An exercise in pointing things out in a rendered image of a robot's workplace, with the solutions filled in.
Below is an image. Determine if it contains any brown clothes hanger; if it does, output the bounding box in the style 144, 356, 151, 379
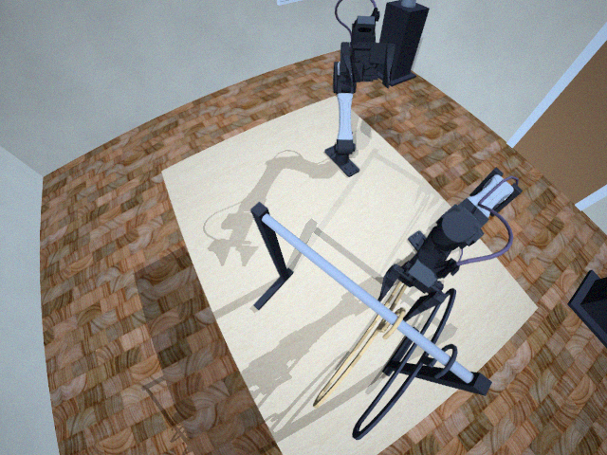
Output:
313, 281, 407, 409

